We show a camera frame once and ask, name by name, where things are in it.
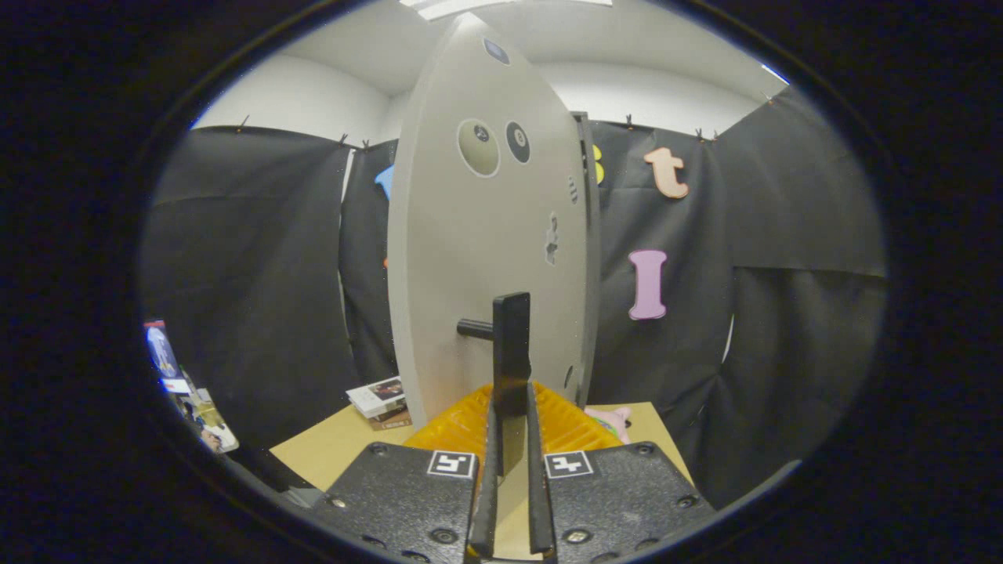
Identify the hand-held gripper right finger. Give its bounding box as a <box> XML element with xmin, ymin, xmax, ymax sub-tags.
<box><xmin>523</xmin><ymin>381</ymin><xmax>716</xmax><ymax>564</ymax></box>

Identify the dark grey shoe cabinet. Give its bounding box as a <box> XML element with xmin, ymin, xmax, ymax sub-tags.
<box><xmin>572</xmin><ymin>111</ymin><xmax>603</xmax><ymax>410</ymax></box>

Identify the brown book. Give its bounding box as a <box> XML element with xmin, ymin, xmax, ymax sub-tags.
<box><xmin>368</xmin><ymin>407</ymin><xmax>414</xmax><ymax>432</ymax></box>

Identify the black backdrop cloth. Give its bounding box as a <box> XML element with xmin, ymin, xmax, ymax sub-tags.
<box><xmin>139</xmin><ymin>85</ymin><xmax>888</xmax><ymax>510</ymax></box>

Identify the pink plush toy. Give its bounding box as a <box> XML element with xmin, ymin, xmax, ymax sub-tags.
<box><xmin>584</xmin><ymin>405</ymin><xmax>632</xmax><ymax>444</ymax></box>

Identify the light grey shoe cabinet door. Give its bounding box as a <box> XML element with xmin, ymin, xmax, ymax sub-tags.
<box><xmin>388</xmin><ymin>12</ymin><xmax>590</xmax><ymax>479</ymax></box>

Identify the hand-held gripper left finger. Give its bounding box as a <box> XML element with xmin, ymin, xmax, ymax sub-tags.
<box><xmin>312</xmin><ymin>382</ymin><xmax>501</xmax><ymax>564</ymax></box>

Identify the long ceiling light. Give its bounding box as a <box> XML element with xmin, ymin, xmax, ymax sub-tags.
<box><xmin>400</xmin><ymin>0</ymin><xmax>614</xmax><ymax>21</ymax></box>

